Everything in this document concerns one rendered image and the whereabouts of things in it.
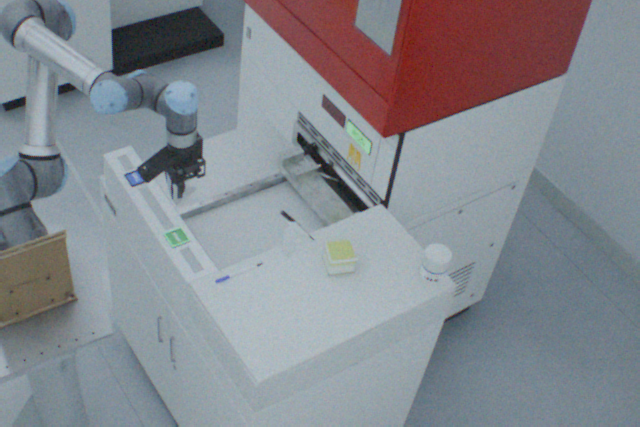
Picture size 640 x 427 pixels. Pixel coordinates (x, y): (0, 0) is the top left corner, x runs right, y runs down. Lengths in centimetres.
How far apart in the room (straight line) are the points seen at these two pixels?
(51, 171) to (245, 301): 62
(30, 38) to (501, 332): 224
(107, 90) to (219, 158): 91
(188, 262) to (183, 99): 50
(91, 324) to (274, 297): 50
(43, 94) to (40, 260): 43
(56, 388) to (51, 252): 60
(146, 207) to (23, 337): 50
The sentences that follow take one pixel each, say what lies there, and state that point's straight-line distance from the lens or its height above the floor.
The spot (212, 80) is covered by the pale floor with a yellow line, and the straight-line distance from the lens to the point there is 438.
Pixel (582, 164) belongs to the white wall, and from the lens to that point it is 389.
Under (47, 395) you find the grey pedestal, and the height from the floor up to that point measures 41.
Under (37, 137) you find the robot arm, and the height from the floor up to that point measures 119.
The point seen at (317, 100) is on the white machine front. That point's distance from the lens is 255.
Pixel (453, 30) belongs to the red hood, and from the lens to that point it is 214.
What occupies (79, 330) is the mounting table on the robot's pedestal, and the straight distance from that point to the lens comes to 227.
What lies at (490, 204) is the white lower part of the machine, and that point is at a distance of 288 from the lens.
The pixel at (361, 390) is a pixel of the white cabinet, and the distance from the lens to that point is 239.
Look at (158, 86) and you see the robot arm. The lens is 197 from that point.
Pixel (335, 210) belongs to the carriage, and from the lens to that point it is 249.
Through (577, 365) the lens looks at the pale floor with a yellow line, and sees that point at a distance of 349.
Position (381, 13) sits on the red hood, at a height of 156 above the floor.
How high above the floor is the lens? 264
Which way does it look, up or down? 44 degrees down
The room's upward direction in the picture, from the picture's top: 9 degrees clockwise
